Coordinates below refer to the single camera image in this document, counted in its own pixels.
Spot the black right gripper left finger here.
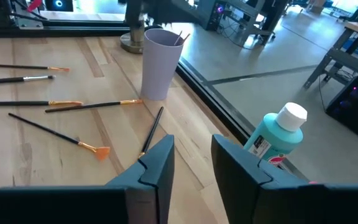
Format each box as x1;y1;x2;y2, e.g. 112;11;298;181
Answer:
0;134;175;224

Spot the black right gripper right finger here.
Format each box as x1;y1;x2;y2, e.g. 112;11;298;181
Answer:
211;134;358;224

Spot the large teal paint bottle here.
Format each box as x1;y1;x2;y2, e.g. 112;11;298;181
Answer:
243;101;308;166

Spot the black brush gold ferrule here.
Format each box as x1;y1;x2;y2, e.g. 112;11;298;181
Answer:
44;98;144;114
0;100;84;107

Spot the orange bristle brush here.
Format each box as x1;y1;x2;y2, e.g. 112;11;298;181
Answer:
137;106;165;159

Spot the orange fan brush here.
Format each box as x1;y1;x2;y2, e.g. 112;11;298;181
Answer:
7;112;111;162

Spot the black computer tower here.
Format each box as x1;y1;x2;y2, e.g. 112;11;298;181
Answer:
197;0;230;31
325;76;358;141

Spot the grey desk wooden top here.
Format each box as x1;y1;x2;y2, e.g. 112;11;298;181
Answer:
303;21;358;91

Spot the lavender plastic cup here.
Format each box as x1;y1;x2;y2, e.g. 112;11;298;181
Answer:
140;28;185;101

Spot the white dome lamp brass base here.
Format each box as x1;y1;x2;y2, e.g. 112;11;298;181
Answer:
119;0;146;54

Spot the grey metal desk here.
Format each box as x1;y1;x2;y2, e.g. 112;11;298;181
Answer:
228;0;291;46

